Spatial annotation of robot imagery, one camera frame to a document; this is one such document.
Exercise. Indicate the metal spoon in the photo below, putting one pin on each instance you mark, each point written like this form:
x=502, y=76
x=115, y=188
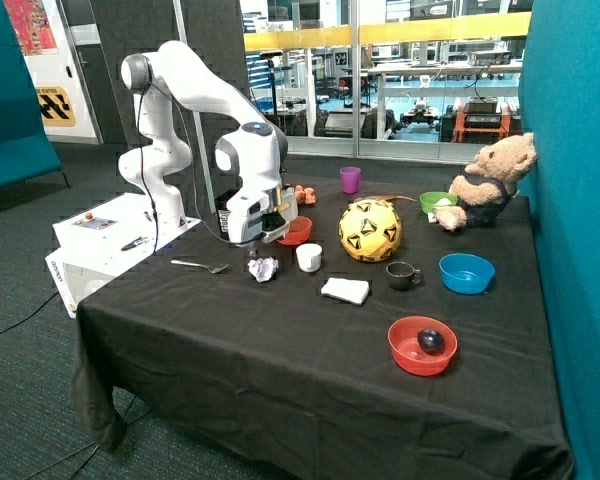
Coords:
x=210, y=269

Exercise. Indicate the purple plastic cup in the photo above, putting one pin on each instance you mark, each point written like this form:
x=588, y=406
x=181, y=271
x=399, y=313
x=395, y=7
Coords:
x=350, y=178

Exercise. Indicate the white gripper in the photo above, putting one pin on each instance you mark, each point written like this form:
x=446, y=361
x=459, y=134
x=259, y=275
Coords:
x=260, y=215

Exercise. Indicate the black tablecloth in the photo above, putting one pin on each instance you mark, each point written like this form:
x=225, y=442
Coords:
x=278, y=372

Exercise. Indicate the red bowl front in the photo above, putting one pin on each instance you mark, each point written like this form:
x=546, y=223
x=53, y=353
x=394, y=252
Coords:
x=402, y=339

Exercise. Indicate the paper ball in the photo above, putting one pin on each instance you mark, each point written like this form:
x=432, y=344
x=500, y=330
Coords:
x=263, y=269

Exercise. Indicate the black square bin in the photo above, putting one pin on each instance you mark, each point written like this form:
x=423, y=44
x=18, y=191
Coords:
x=226, y=219

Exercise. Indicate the yellow black soccer ball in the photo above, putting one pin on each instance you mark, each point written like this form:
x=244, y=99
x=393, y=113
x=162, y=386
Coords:
x=370, y=230

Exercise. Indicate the green bowl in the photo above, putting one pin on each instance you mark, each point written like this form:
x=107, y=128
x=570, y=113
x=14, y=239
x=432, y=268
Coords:
x=436, y=199

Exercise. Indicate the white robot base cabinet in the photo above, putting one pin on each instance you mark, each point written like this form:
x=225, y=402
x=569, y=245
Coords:
x=103, y=242

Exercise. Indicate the small brown plush toy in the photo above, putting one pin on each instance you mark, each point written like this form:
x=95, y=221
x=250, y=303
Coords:
x=305, y=195

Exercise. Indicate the teal sofa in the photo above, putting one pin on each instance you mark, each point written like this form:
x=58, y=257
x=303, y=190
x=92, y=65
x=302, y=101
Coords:
x=25, y=150

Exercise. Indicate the black mug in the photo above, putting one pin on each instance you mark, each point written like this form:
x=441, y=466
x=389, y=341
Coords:
x=402, y=276

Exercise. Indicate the dark purple plum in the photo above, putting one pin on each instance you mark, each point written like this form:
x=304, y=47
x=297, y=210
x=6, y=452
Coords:
x=431, y=341

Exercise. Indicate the teal partition wall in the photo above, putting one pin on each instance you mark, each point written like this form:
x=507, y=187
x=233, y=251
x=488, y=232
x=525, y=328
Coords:
x=560, y=99

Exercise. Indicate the brown teddy bear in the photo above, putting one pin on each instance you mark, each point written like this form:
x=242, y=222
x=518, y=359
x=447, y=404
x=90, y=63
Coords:
x=489, y=183

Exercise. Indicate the red bowl near bin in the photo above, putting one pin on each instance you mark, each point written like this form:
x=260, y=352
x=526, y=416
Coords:
x=299, y=231

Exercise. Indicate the white cup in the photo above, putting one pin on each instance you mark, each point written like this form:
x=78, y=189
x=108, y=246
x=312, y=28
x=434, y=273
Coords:
x=309, y=257

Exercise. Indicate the blue bowl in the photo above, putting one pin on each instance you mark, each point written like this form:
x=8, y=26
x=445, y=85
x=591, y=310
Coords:
x=465, y=273

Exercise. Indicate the white folded cloth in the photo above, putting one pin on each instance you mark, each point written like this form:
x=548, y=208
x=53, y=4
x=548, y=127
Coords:
x=350, y=291

